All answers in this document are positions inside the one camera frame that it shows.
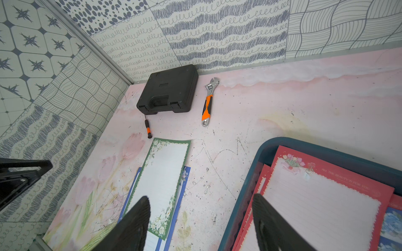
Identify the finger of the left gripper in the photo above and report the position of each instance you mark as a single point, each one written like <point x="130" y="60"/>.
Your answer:
<point x="19" y="175"/>

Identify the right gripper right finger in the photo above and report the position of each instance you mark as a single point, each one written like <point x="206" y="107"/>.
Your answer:
<point x="273" y="232"/>

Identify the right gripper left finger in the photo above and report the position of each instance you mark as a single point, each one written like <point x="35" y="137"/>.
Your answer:
<point x="130" y="233"/>

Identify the blue floral stationery paper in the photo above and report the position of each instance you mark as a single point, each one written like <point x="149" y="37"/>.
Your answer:
<point x="183" y="183"/>
<point x="391" y="231"/>
<point x="153" y="243"/>

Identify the red bordered stationery paper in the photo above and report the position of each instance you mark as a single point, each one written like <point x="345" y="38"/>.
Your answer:
<point x="256" y="191"/>
<point x="332" y="208"/>

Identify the green floral stationery paper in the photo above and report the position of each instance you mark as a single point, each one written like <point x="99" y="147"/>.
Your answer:
<point x="159" y="180"/>

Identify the teal plastic storage box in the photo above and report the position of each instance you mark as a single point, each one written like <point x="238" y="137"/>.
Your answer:
<point x="265" y="155"/>

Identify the small orange black screwdriver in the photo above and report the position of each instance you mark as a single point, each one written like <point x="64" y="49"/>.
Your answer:
<point x="147" y="124"/>

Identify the black plastic tool case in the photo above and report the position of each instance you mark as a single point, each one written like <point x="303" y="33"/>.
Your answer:
<point x="169" y="90"/>

